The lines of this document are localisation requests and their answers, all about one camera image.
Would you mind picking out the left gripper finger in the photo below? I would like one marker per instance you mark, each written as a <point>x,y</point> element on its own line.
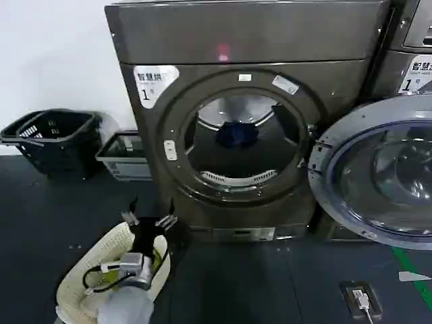
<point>167,221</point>
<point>129,217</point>

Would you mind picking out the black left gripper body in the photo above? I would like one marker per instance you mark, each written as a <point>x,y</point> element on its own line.
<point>146,234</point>

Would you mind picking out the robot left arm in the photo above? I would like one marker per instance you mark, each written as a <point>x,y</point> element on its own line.
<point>126,300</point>

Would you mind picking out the grey plastic crate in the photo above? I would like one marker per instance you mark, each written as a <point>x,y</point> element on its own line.
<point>128,167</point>

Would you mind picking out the white perforated laundry basket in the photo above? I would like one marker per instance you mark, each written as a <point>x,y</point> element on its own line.
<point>76,287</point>

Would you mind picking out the black plastic basket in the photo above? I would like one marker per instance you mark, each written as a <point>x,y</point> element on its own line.
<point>64,152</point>

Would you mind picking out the dark blue garment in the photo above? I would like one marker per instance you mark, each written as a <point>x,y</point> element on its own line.
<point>236,135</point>

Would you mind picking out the white number label sticker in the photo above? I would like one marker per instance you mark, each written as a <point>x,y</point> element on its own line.
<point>416,76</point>
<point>152,86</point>

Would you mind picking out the grey dryer with open drum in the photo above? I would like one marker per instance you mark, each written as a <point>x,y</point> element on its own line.
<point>243,37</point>

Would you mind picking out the floor power socket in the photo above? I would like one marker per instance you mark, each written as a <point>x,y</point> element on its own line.
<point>361,298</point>

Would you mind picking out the round glass dryer door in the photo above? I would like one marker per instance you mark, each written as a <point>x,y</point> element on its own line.
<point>388,175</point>

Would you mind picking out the green floor tape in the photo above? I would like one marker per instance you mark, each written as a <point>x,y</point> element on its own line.
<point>410,271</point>

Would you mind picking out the white floor arrow sticker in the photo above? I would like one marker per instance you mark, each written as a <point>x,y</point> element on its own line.
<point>413,276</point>

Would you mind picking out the grey neighbouring dryer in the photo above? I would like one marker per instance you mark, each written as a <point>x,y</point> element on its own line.
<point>388,67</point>

